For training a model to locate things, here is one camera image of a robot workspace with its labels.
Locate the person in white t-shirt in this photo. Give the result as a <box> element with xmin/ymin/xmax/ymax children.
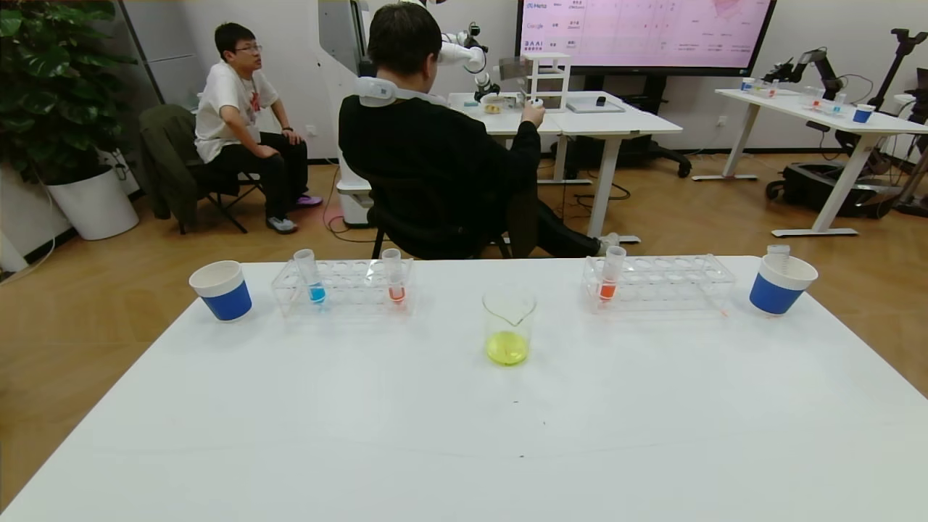
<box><xmin>194</xmin><ymin>22</ymin><xmax>323</xmax><ymax>235</ymax></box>

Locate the blue paper cup white rim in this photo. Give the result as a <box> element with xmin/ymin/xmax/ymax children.
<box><xmin>189</xmin><ymin>260</ymin><xmax>253</xmax><ymax>322</ymax></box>
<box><xmin>749</xmin><ymin>254</ymin><xmax>819</xmax><ymax>316</ymax></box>

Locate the olive green jacket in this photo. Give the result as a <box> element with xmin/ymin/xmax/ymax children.
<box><xmin>138</xmin><ymin>104</ymin><xmax>240</xmax><ymax>233</ymax></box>

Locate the black office chair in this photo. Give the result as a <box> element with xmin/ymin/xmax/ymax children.
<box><xmin>366</xmin><ymin>170</ymin><xmax>541</xmax><ymax>260</ymax></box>

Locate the white neck-worn headset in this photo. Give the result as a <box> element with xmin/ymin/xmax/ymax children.
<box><xmin>353</xmin><ymin>76</ymin><xmax>448</xmax><ymax>109</ymax></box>

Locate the small white shelf rack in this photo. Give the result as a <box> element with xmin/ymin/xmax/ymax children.
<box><xmin>522</xmin><ymin>52</ymin><xmax>572</xmax><ymax>112</ymax></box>

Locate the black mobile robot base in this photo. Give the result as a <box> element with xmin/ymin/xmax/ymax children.
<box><xmin>766</xmin><ymin>161</ymin><xmax>903</xmax><ymax>220</ymax></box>

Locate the test tube with blue pigment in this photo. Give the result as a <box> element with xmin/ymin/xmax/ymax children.
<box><xmin>293</xmin><ymin>249</ymin><xmax>327</xmax><ymax>305</ymax></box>

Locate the white robot body column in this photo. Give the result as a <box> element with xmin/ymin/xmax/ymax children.
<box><xmin>317</xmin><ymin>0</ymin><xmax>374</xmax><ymax>225</ymax></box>

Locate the black folding chair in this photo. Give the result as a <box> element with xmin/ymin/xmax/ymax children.
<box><xmin>185</xmin><ymin>152</ymin><xmax>265</xmax><ymax>234</ymax></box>

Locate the large green potted plant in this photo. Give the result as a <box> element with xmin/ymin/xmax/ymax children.
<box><xmin>0</xmin><ymin>0</ymin><xmax>137</xmax><ymax>182</ymax></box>

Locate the clear acrylic test tube rack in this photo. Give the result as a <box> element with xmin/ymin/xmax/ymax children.
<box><xmin>582</xmin><ymin>254</ymin><xmax>737</xmax><ymax>314</ymax></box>
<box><xmin>272</xmin><ymin>257</ymin><xmax>415</xmax><ymax>318</ymax></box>

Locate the large wall display screen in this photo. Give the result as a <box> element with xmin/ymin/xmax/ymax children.
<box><xmin>516</xmin><ymin>0</ymin><xmax>778</xmax><ymax>77</ymax></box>

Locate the black tripod stand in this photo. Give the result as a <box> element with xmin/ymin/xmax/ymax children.
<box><xmin>870</xmin><ymin>28</ymin><xmax>928</xmax><ymax>111</ymax></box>

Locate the grey tablet with black puck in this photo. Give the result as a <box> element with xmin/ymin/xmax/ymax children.
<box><xmin>566</xmin><ymin>96</ymin><xmax>626</xmax><ymax>114</ymax></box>

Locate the person in black sweater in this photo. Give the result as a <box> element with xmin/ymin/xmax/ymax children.
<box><xmin>338</xmin><ymin>2</ymin><xmax>621</xmax><ymax>260</ymax></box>

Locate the clear glass beaker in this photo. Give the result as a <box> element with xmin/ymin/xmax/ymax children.
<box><xmin>483</xmin><ymin>290</ymin><xmax>537</xmax><ymax>367</ymax></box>

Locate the white standing desk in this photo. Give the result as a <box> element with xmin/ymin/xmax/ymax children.
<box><xmin>447</xmin><ymin>90</ymin><xmax>684</xmax><ymax>244</ymax></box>

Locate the test tube with red pigment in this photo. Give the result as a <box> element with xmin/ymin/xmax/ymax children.
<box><xmin>598</xmin><ymin>246</ymin><xmax>627</xmax><ymax>302</ymax></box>
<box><xmin>381</xmin><ymin>248</ymin><xmax>406</xmax><ymax>304</ymax></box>

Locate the long white table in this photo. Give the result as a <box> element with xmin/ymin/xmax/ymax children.
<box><xmin>716</xmin><ymin>87</ymin><xmax>928</xmax><ymax>238</ymax></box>

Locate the black display stand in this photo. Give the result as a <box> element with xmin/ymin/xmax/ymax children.
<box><xmin>562</xmin><ymin>72</ymin><xmax>693</xmax><ymax>178</ymax></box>

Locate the white plant pot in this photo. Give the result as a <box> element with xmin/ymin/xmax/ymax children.
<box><xmin>45</xmin><ymin>165</ymin><xmax>139</xmax><ymax>241</ymax></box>

